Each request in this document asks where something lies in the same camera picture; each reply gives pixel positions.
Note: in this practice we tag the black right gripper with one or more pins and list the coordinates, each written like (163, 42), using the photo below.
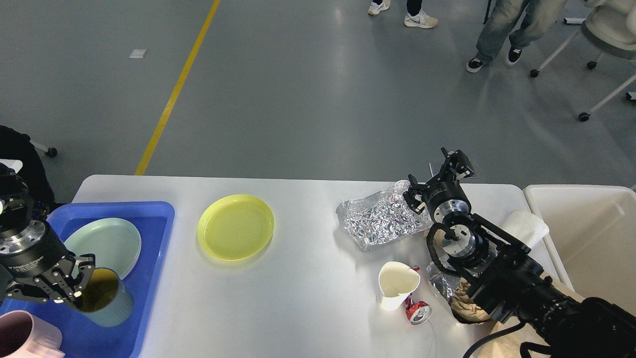
(444, 198)

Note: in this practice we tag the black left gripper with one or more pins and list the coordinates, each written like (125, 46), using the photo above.
(39, 267)

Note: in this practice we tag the grey-blue mug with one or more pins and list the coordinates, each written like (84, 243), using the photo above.
(106, 300)

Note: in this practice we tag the pink mug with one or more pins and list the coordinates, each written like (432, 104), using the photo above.
(23, 335)

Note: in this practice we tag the yellow plastic plate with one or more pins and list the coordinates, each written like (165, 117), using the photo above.
(235, 227)

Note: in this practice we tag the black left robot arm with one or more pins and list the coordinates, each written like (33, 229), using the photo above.
(17, 207)

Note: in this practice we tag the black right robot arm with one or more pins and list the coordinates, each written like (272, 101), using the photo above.
(505, 281)

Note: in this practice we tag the large crumpled aluminium foil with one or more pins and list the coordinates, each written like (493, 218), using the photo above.
(381, 218)

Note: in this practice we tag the blue plastic tray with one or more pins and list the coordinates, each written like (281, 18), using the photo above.
(82, 338)

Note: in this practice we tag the pale green plate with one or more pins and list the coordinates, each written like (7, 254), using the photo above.
(115, 242)

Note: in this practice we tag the white crumpled napkin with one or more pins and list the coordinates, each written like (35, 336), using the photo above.
(526, 227)

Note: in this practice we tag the crushed white paper cup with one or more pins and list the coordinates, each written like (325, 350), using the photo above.
(396, 282)

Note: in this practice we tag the white side table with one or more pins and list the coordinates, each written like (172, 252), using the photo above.
(15, 165)

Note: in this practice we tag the crumpled brown paper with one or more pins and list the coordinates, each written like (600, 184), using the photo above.
(464, 308)

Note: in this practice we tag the person in black clothes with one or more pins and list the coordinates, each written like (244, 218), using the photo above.
(17, 146)

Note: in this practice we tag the crushed red soda can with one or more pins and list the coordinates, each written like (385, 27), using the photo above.
(417, 312)

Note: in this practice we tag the person with white sneakers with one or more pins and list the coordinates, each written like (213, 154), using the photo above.
(415, 16)

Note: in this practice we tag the white plastic bin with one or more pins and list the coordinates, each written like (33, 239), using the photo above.
(592, 238)

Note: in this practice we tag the person in jeans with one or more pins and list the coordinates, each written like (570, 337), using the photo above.
(520, 21)

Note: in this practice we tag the black stand leg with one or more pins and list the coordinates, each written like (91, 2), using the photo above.
(487, 11)

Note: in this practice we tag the white rolling chair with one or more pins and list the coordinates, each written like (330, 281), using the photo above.
(610, 27)

